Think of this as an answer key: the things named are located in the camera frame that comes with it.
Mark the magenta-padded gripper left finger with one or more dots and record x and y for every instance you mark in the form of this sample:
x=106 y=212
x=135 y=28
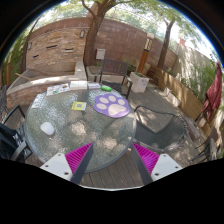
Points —
x=56 y=163

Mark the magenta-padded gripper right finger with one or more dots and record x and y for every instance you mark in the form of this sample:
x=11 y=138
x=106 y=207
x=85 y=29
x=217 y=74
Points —
x=165 y=164

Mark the white computer mouse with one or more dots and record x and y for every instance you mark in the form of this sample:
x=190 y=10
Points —
x=47 y=128

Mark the purple paw-shaped mouse pad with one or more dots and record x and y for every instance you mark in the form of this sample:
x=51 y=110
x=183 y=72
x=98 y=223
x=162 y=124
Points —
x=111 y=105

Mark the black mesh patio chair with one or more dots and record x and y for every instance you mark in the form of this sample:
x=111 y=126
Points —
x=160 y=133

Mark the yellow square card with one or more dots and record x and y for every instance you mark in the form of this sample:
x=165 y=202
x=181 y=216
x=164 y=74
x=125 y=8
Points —
x=79 y=106

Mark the colourful printed pamphlet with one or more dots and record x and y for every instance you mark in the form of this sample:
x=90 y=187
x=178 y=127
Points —
x=57 y=89

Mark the white flat box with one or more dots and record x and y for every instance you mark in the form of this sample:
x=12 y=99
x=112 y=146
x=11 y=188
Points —
x=78 y=85

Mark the grey mesh chair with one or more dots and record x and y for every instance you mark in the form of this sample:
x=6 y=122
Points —
x=2 y=98

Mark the raised stone basin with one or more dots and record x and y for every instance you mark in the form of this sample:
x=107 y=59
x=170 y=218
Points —
x=40 y=80

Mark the white square planter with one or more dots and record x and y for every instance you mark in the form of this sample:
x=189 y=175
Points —
x=139 y=82

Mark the thin white book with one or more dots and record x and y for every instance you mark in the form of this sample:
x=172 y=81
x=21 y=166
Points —
x=94 y=85

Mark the red folded umbrella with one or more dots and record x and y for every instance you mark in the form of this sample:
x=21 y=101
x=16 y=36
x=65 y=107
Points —
x=215 y=90

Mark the green tube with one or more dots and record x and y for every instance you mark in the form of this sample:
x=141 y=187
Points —
x=106 y=88

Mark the wooden stick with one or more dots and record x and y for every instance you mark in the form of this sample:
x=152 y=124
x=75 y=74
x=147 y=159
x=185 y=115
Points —
x=22 y=76

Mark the thin leaning tree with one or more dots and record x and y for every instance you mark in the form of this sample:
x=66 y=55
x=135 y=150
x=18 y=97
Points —
x=25 y=50

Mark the grey utility box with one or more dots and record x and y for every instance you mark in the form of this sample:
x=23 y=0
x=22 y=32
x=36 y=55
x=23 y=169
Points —
x=100 y=53

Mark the slender tree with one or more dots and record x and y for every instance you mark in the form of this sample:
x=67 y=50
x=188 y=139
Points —
x=165 y=43

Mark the thick tree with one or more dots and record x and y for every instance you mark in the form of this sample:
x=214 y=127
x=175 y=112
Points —
x=91 y=40

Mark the wooden lamp post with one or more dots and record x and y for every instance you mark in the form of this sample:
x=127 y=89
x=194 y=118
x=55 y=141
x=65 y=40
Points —
x=145 y=53

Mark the wall lantern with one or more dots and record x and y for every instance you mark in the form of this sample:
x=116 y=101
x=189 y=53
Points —
x=82 y=33
x=30 y=45

